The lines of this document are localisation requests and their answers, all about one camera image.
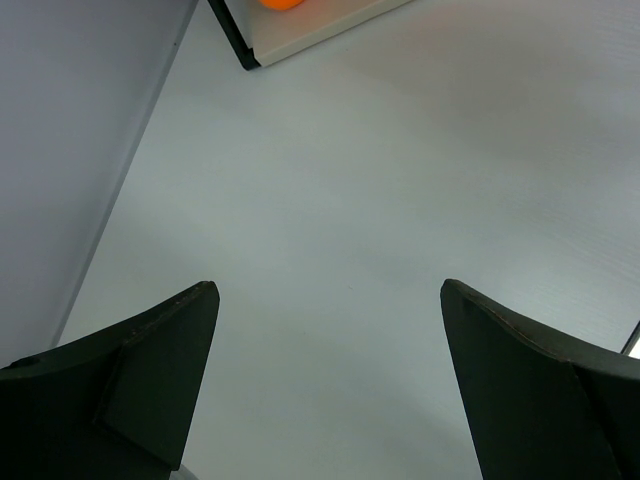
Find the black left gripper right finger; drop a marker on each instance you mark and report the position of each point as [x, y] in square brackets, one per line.
[540, 404]

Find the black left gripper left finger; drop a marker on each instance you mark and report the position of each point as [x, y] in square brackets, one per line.
[116, 404]

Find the beige three-tier shelf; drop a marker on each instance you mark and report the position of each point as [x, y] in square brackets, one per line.
[276, 35]

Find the orange plush on shelf left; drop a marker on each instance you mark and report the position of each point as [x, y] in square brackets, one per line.
[280, 5]

